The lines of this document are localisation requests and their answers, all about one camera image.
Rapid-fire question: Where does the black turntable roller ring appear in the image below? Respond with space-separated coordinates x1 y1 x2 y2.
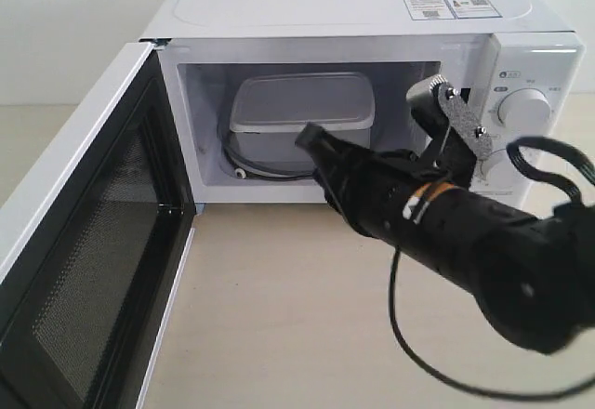
222 129 322 180

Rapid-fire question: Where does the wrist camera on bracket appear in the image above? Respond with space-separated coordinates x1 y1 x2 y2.
405 74 493 189

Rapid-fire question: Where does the white Midea microwave oven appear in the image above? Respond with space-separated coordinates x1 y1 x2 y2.
141 0 584 205

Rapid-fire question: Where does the upper white control knob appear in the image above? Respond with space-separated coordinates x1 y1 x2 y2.
496 88 551 133

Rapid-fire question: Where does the white printed instruction sheet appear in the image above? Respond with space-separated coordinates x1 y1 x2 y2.
403 0 502 21

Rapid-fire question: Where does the lower white timer knob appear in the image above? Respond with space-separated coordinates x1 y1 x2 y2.
475 149 508 183

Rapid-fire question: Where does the white microwave door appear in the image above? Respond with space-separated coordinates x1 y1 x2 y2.
1 41 195 408

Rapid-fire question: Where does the translucent lidded plastic container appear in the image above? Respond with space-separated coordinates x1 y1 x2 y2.
227 72 376 177

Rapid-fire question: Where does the black camera cable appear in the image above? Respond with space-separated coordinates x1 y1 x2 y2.
388 135 595 401

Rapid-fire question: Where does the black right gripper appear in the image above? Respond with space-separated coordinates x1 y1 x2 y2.
295 123 418 242

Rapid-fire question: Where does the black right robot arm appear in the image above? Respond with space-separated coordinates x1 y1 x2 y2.
296 124 594 354

